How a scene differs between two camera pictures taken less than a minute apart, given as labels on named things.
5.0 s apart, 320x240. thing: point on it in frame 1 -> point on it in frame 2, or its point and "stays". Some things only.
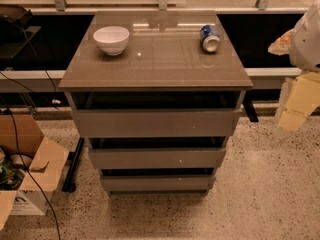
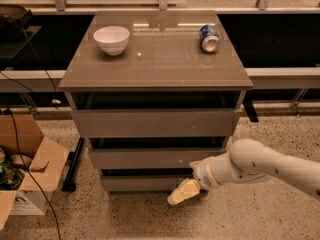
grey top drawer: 156,122 stays
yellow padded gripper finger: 281,46 -> 195,164
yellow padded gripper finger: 299,97 -> 186,190
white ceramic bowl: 113,39 stays
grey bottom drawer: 156,183 stays
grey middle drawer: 157,158 stays
